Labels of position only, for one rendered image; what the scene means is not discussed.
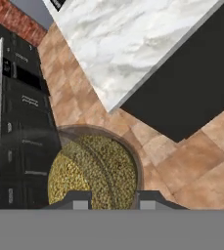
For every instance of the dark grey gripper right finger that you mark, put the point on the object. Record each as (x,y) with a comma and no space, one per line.
(149,197)

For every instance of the small black object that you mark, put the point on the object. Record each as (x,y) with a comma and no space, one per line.
(57,4)

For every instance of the white marble dining table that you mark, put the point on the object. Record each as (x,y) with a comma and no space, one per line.
(188,81)

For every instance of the round yellow woven stool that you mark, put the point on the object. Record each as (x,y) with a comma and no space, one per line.
(97,169)

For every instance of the black cabinet run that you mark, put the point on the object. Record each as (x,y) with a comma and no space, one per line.
(25,123)

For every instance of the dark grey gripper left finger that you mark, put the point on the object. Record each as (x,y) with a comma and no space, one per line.
(78,198)

